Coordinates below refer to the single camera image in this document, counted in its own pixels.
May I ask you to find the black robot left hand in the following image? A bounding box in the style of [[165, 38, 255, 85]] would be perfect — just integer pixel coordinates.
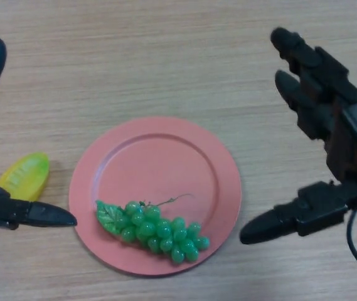
[[0, 0, 78, 230]]

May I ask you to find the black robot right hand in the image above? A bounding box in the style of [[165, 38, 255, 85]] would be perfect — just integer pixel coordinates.
[[239, 27, 357, 246]]

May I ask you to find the green grapes bunch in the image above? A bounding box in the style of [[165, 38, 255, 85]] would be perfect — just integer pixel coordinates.
[[95, 193, 211, 265]]

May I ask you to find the pink round plate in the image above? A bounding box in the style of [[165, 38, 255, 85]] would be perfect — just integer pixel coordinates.
[[68, 117, 242, 278]]

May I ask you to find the yellow green starfruit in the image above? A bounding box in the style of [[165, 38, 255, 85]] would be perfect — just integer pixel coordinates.
[[0, 152, 50, 202]]

